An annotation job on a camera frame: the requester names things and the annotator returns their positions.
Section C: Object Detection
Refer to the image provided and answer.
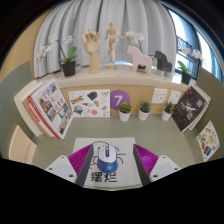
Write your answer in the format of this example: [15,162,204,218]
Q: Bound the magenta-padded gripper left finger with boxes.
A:
[44,143,95,187]

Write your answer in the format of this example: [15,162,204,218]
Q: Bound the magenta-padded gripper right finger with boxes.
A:
[132,143,182,187]

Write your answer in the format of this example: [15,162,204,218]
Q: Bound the blue and white computer mouse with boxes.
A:
[96,144,119,175]

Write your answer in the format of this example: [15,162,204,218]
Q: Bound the white printed mouse pad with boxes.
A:
[71,136,144,188]

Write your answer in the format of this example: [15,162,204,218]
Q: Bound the beige booklet with red text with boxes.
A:
[8,124,38,165]

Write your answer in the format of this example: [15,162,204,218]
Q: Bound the small succulent in white pot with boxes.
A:
[161,100,175,122]
[118,101,133,123]
[138,101,152,122]

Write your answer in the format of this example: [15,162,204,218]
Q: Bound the colourful food sticker sheet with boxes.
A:
[195,120,221,163]

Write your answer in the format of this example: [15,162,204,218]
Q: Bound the red-spined photo cover book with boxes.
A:
[27,77,74,140]

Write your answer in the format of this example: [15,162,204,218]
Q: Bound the brown-edged book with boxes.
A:
[22,98,54,139]

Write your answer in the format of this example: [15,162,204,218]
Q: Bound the black cover book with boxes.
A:
[171,85,208,133]

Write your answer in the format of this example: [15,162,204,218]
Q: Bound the white picture sticker sheet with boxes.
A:
[67,88,111,118]

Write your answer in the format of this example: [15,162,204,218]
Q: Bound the white book behind black book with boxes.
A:
[188,84,212,132]

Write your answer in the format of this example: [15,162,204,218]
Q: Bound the white thick book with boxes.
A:
[13,88,44,138]

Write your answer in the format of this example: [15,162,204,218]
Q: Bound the green desk divider panel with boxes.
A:
[0,60,34,159]
[194,66,224,161]

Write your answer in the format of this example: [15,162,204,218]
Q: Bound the purple round number sign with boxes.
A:
[109,89,132,111]

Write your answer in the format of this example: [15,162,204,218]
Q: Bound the large white orchid, black pot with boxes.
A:
[177,48,204,86]

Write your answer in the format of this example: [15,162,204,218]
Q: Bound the white orchid in black pot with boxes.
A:
[35,34,79,78]

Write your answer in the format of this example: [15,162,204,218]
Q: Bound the black wooden horse figure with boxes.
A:
[153,50,173,75]

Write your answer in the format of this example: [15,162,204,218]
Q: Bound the pink wooden horse figure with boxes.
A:
[126,44,153,76]

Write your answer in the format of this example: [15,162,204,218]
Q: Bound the wooden hand model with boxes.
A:
[81,28,103,75]

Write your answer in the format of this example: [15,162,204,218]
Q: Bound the white orchid behind horses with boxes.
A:
[125,30,146,54]

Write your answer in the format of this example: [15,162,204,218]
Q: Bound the large glass window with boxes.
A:
[166,8,224,84]

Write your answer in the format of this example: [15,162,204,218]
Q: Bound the wooden artist mannequin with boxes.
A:
[104,21,128,70]

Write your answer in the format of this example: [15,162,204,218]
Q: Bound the grey pleated curtain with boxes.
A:
[33,0,178,79]

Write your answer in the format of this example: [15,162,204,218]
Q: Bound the white wall socket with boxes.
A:
[168,89,183,105]
[150,87,169,105]

